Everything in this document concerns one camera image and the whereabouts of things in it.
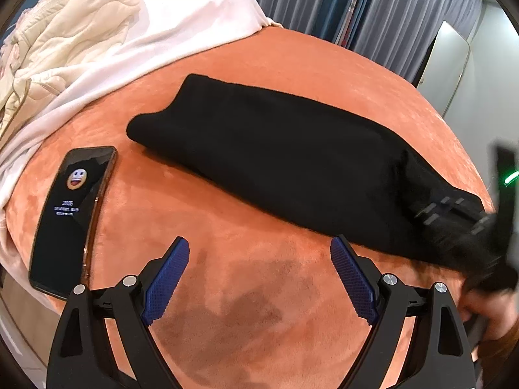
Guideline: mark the blue curtain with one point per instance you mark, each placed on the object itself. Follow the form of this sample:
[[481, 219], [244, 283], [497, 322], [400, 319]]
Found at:
[[348, 4]]

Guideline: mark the person's right hand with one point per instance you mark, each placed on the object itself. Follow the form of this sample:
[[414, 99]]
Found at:
[[492, 312]]

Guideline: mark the black pants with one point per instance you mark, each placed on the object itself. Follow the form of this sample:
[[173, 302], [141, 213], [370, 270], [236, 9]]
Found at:
[[284, 158]]

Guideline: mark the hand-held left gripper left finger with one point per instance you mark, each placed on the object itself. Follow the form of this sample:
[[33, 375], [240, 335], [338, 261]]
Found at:
[[168, 279]]

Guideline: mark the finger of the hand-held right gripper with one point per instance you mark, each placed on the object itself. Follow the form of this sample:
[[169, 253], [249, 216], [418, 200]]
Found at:
[[450, 212]]

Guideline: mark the cream quilted duvet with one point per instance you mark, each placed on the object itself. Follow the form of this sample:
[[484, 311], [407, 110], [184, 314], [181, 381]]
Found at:
[[77, 20]]

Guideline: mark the smartphone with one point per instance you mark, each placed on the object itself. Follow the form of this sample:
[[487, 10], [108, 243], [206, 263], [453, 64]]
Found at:
[[69, 219]]

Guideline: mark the white blanket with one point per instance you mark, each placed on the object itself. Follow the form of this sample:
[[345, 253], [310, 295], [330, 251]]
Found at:
[[190, 12]]

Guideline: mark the orange plush blanket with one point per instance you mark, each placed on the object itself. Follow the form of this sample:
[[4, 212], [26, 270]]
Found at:
[[263, 332]]

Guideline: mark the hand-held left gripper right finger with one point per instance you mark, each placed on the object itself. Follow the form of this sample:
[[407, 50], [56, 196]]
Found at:
[[352, 279]]

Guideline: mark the standing mirror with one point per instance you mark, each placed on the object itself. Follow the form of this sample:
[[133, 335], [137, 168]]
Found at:
[[444, 69]]

